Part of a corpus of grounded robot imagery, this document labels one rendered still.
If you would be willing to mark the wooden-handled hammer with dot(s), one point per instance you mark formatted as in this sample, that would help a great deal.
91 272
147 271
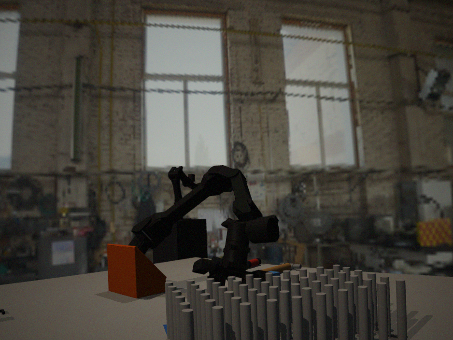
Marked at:
284 266

